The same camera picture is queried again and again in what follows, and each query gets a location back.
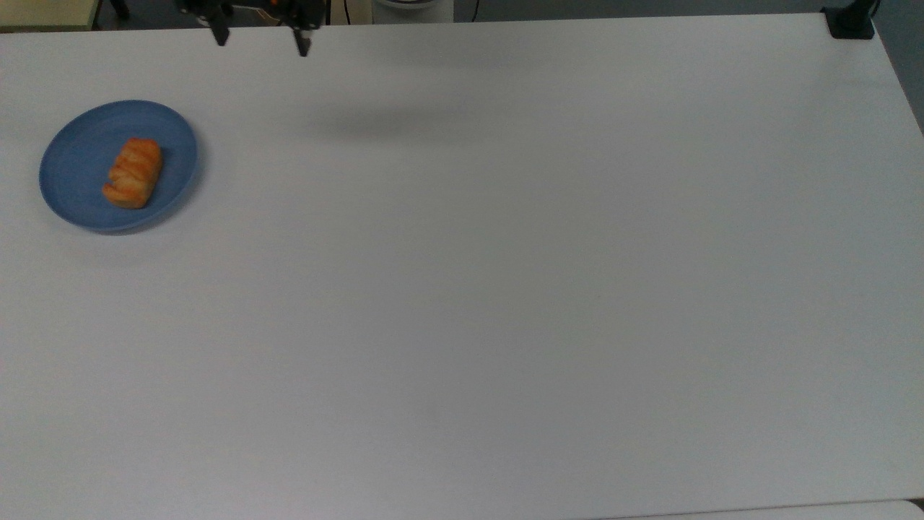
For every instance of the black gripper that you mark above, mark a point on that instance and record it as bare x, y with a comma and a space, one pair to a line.
253, 6

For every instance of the golden braided bread roll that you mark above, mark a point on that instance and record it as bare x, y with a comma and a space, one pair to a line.
133, 173

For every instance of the black chair leg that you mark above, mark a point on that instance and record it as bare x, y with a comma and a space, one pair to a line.
120, 9

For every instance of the beige furniture piece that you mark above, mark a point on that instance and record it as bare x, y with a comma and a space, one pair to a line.
43, 13

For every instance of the blue round plate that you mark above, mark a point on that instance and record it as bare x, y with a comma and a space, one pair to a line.
76, 159

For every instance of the black table clamp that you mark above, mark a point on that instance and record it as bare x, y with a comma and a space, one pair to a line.
850, 26

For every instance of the white round pedestal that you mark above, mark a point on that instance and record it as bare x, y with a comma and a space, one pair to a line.
411, 13

